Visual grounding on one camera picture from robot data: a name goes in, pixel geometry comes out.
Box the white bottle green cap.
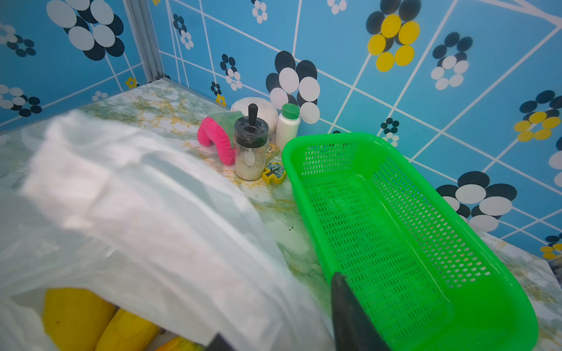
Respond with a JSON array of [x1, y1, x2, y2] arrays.
[[275, 103, 301, 152]]

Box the green plastic basket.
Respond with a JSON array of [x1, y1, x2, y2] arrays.
[[282, 133, 539, 350]]

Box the white round plush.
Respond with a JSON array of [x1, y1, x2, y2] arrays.
[[230, 97, 279, 135]]

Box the white translucent plastic bag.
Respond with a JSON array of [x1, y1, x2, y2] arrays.
[[1, 111, 335, 350]]

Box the small yellow tree toy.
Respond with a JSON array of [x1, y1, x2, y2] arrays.
[[261, 162, 286, 185]]

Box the pink green plush toy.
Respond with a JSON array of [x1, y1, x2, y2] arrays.
[[197, 111, 244, 166]]

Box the yellow banana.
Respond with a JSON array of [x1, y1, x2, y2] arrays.
[[42, 288, 117, 350]]

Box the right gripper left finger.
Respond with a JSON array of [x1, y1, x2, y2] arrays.
[[205, 333, 236, 351]]

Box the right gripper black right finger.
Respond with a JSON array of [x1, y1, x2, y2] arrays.
[[330, 272, 391, 351]]

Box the clear jar black lid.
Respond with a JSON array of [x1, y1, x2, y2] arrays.
[[234, 103, 269, 181]]

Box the left aluminium corner post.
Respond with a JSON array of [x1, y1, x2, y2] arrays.
[[123, 0, 165, 82]]

